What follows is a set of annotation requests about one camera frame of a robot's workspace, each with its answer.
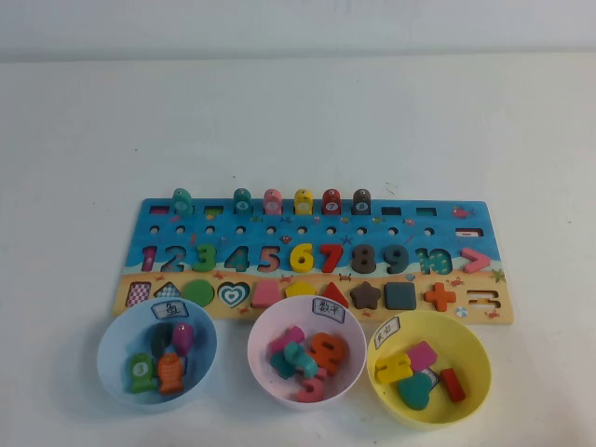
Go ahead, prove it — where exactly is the yellow wooden number six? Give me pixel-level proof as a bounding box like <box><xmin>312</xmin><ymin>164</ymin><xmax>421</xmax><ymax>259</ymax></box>
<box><xmin>288</xmin><ymin>242</ymin><xmax>318</xmax><ymax>274</ymax></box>

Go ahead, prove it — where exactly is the yellow wooden pentagon piece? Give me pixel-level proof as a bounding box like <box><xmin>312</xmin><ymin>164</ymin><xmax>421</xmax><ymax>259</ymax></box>
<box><xmin>284</xmin><ymin>280</ymin><xmax>318</xmax><ymax>303</ymax></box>

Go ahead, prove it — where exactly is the red wooden triangle piece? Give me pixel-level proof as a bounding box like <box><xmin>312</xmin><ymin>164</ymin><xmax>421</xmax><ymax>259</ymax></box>
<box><xmin>318</xmin><ymin>281</ymin><xmax>350</xmax><ymax>305</ymax></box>

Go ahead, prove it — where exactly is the pink wooden trapezoid piece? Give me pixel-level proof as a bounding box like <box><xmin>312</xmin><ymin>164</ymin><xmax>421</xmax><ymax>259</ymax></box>
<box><xmin>251</xmin><ymin>280</ymin><xmax>280</xmax><ymax>309</ymax></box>

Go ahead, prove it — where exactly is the brown wooden star piece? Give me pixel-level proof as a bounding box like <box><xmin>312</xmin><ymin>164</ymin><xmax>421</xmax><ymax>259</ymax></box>
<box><xmin>349</xmin><ymin>280</ymin><xmax>384</xmax><ymax>310</ymax></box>

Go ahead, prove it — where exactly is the green wooden circle piece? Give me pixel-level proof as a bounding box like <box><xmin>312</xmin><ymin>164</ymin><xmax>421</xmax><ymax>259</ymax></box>
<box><xmin>182</xmin><ymin>278</ymin><xmax>216</xmax><ymax>308</ymax></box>

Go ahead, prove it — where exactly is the dark teal square piece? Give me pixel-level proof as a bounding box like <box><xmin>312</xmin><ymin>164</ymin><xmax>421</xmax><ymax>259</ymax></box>
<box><xmin>384</xmin><ymin>281</ymin><xmax>417</xmax><ymax>311</ymax></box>

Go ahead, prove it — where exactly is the orange wooden number piece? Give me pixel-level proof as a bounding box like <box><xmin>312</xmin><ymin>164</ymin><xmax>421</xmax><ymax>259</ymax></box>
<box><xmin>305</xmin><ymin>331</ymin><xmax>350</xmax><ymax>373</ymax></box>

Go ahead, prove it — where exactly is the colourful wooden puzzle board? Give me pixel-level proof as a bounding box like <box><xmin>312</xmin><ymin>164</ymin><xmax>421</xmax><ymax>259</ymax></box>
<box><xmin>110</xmin><ymin>197</ymin><xmax>517</xmax><ymax>326</ymax></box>

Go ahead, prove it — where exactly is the light pink plastic bowl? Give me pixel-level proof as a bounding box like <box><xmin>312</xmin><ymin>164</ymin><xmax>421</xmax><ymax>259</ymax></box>
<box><xmin>246</xmin><ymin>293</ymin><xmax>367</xmax><ymax>412</ymax></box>

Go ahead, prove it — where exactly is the magenta wooden rhombus piece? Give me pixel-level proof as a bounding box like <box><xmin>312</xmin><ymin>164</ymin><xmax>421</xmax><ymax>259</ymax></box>
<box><xmin>406</xmin><ymin>340</ymin><xmax>440</xmax><ymax>370</ymax></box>

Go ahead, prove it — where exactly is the teal wooden heart piece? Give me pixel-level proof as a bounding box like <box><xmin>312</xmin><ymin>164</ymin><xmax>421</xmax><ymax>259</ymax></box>
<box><xmin>396</xmin><ymin>372</ymin><xmax>437</xmax><ymax>412</ymax></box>

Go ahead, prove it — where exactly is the light yellow plastic bowl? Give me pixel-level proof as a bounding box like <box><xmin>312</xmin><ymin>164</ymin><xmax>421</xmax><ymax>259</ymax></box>
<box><xmin>366</xmin><ymin>310</ymin><xmax>494</xmax><ymax>430</ymax></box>

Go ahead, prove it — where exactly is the light blue plastic bowl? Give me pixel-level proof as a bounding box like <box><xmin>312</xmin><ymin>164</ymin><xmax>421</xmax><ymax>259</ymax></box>
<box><xmin>96</xmin><ymin>297</ymin><xmax>219</xmax><ymax>411</ymax></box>

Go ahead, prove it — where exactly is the yellow wooden fish peg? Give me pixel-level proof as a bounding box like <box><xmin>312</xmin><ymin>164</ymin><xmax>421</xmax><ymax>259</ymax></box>
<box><xmin>292</xmin><ymin>187</ymin><xmax>314</xmax><ymax>215</ymax></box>

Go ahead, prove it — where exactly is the pink wooden fish peg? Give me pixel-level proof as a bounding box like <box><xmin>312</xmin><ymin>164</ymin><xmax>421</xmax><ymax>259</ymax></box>
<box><xmin>263</xmin><ymin>188</ymin><xmax>284</xmax><ymax>215</ymax></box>

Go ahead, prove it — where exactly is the red wooden fish peg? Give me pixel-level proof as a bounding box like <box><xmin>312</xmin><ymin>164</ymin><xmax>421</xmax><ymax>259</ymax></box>
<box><xmin>321</xmin><ymin>188</ymin><xmax>342</xmax><ymax>215</ymax></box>

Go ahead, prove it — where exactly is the red wooden number seven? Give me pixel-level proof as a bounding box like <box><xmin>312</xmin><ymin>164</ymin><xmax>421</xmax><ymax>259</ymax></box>
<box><xmin>318</xmin><ymin>244</ymin><xmax>345</xmax><ymax>275</ymax></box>

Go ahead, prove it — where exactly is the teal wooden fish peg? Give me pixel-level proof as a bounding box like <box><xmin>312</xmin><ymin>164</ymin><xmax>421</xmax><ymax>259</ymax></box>
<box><xmin>232</xmin><ymin>187</ymin><xmax>253</xmax><ymax>215</ymax></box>
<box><xmin>169</xmin><ymin>187</ymin><xmax>195</xmax><ymax>217</ymax></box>

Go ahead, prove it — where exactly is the brown wooden fish peg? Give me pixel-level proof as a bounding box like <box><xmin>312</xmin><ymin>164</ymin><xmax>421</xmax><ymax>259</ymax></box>
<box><xmin>352</xmin><ymin>188</ymin><xmax>373</xmax><ymax>215</ymax></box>

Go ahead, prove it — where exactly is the brown wooden number eight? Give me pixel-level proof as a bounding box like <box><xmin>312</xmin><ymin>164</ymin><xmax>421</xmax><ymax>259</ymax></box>
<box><xmin>349</xmin><ymin>245</ymin><xmax>379</xmax><ymax>276</ymax></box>

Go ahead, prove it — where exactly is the green wooden number three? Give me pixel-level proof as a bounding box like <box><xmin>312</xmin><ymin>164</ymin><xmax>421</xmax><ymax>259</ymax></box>
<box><xmin>191</xmin><ymin>244</ymin><xmax>219</xmax><ymax>274</ymax></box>

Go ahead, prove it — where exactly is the dark teal number nine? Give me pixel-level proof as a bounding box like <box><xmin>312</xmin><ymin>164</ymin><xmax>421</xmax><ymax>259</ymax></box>
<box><xmin>382</xmin><ymin>245</ymin><xmax>411</xmax><ymax>275</ymax></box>

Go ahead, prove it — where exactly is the magenta wooden number one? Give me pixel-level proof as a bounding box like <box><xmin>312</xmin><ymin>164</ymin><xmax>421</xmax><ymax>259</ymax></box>
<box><xmin>270</xmin><ymin>325</ymin><xmax>306</xmax><ymax>354</ymax></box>

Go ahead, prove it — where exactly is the teal wooden number two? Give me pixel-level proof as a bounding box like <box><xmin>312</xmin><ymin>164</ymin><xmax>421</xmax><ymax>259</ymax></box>
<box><xmin>282</xmin><ymin>342</ymin><xmax>320</xmax><ymax>379</ymax></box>

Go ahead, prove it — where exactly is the teal wooden number four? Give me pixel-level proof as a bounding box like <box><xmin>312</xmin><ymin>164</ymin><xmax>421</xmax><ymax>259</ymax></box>
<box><xmin>269</xmin><ymin>349</ymin><xmax>297</xmax><ymax>381</ymax></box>

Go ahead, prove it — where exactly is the orange wooden plus sign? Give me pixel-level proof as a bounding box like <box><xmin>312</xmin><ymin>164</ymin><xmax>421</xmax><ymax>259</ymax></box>
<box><xmin>423</xmin><ymin>282</ymin><xmax>458</xmax><ymax>312</ymax></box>

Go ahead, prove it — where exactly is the purple wooden fish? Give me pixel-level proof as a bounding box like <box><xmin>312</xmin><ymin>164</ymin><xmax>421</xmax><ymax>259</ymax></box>
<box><xmin>170</xmin><ymin>322</ymin><xmax>196</xmax><ymax>356</ymax></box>

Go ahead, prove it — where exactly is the pink wooden number five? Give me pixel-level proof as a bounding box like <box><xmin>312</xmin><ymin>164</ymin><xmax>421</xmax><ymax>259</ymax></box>
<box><xmin>296</xmin><ymin>367</ymin><xmax>330</xmax><ymax>404</ymax></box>

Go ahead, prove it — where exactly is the yellow wooden equals sign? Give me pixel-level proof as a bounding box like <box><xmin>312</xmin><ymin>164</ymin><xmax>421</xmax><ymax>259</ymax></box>
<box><xmin>374</xmin><ymin>352</ymin><xmax>414</xmax><ymax>386</ymax></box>

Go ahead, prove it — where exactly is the dark teal wooden fish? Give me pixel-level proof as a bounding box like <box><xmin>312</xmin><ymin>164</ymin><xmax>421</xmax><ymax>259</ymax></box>
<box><xmin>151</xmin><ymin>322</ymin><xmax>176</xmax><ymax>358</ymax></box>

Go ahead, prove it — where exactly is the pink wooden greater-than sign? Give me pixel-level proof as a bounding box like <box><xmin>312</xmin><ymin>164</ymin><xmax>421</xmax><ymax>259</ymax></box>
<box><xmin>460</xmin><ymin>249</ymin><xmax>493</xmax><ymax>275</ymax></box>

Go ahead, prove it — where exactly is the orange wooden fish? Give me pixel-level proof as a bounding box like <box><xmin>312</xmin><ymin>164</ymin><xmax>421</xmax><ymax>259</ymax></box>
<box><xmin>156</xmin><ymin>352</ymin><xmax>183</xmax><ymax>395</ymax></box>

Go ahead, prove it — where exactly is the green wooden fish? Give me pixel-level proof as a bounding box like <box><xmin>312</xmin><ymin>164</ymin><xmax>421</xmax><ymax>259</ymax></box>
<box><xmin>123</xmin><ymin>352</ymin><xmax>155</xmax><ymax>394</ymax></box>

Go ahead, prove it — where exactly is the red wooden minus sign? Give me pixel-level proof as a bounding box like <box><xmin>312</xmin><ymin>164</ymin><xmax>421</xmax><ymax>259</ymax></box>
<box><xmin>439</xmin><ymin>367</ymin><xmax>467</xmax><ymax>402</ymax></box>

